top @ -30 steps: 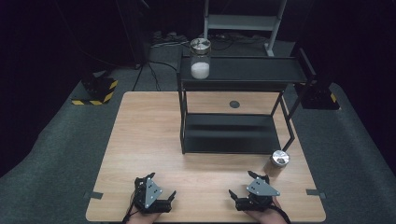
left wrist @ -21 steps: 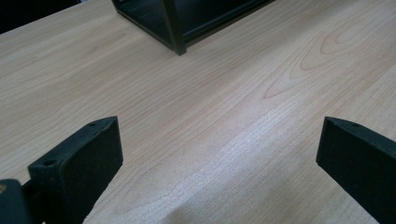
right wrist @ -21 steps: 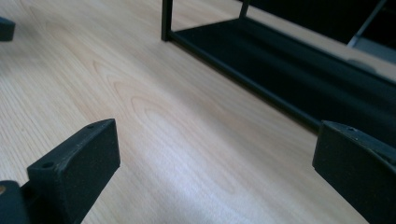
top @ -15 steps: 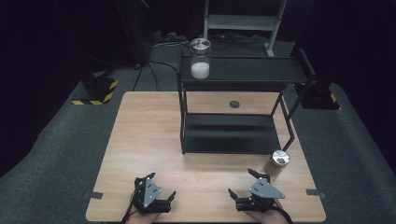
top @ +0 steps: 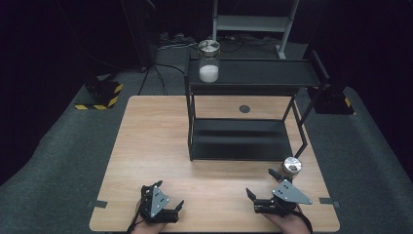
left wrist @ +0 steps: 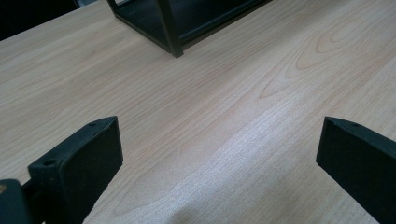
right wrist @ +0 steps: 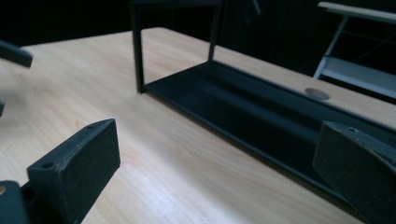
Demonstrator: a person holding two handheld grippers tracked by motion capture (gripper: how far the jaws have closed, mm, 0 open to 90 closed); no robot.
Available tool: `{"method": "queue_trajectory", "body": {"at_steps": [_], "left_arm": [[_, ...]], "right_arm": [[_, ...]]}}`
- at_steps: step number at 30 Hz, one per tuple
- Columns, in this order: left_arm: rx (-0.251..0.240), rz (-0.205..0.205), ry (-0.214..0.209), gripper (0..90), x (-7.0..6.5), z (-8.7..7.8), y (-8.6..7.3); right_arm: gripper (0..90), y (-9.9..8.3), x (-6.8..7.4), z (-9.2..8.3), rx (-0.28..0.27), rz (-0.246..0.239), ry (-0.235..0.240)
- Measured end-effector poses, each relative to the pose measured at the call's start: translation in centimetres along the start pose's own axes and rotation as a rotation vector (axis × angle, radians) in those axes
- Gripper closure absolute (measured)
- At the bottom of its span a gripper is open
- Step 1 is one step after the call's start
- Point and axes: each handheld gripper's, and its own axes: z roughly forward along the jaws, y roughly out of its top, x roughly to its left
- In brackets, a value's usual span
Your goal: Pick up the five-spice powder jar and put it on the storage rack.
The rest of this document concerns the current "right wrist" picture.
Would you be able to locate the dark round table grommet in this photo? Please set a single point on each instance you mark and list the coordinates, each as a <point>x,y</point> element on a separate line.
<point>317,94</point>

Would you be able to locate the black two-tier metal rack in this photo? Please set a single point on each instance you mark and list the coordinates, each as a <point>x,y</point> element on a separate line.
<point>249,102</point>

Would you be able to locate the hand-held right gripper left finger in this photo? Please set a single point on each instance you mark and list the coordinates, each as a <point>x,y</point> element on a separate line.
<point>81,165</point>

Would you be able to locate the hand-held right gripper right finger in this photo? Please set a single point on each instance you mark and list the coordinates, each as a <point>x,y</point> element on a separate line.
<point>358,174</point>

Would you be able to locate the white metal desk frame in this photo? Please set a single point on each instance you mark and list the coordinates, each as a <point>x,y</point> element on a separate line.
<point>358,73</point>

